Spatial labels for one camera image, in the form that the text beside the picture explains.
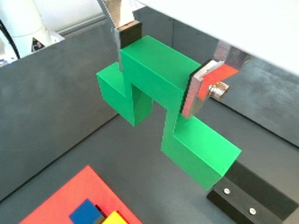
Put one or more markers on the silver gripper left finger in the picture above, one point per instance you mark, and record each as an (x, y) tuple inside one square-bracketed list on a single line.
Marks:
[(127, 29)]

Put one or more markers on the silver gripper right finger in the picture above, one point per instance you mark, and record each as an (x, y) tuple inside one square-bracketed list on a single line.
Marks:
[(205, 81)]

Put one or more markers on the green bridge-shaped block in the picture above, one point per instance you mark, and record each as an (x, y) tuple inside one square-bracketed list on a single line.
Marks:
[(152, 76)]

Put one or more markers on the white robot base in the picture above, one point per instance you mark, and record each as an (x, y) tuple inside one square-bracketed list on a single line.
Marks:
[(22, 22)]

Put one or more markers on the red base board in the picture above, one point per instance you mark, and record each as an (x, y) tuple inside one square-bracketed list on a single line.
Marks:
[(84, 186)]

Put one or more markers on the black block holder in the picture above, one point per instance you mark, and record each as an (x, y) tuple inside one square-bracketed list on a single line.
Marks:
[(249, 200)]

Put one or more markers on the long yellow block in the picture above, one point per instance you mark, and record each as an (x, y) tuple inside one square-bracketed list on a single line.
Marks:
[(115, 219)]

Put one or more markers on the right dark blue block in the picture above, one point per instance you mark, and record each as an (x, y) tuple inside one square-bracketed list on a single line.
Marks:
[(87, 214)]

